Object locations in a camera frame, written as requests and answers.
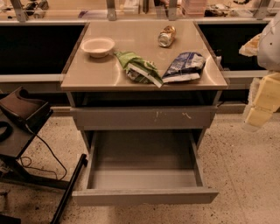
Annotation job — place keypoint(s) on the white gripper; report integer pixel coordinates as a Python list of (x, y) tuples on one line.
[(269, 51)]

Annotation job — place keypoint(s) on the green jalapeno chip bag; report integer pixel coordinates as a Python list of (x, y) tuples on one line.
[(138, 69)]

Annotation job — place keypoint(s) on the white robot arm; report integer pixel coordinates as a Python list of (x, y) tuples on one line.
[(268, 55)]

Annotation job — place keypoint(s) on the closed grey top drawer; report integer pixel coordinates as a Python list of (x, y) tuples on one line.
[(143, 118)]

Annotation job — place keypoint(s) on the blue chip bag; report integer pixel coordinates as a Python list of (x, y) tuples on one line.
[(186, 67)]

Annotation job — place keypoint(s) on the grey drawer cabinet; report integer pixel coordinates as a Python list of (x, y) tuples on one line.
[(91, 82)]

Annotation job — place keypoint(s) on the open grey middle drawer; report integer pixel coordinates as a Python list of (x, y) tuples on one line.
[(143, 167)]

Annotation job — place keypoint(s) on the crushed gold soda can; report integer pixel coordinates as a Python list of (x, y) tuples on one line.
[(167, 36)]

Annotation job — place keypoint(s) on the white paper bowl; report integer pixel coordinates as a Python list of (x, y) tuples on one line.
[(98, 47)]

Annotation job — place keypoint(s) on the black metal bar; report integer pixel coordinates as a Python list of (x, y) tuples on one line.
[(68, 192)]

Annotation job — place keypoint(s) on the black cart with device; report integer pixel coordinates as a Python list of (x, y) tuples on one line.
[(22, 118)]

